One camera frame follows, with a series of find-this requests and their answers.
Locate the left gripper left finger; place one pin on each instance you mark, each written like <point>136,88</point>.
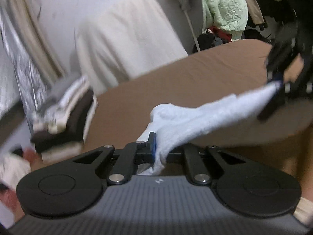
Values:
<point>146,150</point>

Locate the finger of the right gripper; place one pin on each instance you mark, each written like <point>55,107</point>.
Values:
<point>278,100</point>
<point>275,77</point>

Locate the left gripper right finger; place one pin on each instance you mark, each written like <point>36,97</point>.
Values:
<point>176,156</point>

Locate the white towel cloth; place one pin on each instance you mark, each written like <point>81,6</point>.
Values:
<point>175,125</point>

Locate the stack of folded clothes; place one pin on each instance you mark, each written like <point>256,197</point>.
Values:
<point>61,124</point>

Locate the brown hanging garment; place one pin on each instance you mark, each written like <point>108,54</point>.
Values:
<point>255,16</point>

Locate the red garment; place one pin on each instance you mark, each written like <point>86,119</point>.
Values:
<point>225,37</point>

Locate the light green quilted garment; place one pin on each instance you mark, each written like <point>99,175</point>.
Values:
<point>230,16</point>

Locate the cream covered chair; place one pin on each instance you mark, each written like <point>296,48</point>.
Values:
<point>124,42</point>

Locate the white garment on table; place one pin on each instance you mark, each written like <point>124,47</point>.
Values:
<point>13,168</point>

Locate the silver foil insulation sheet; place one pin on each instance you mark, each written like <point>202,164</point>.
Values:
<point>32,88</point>

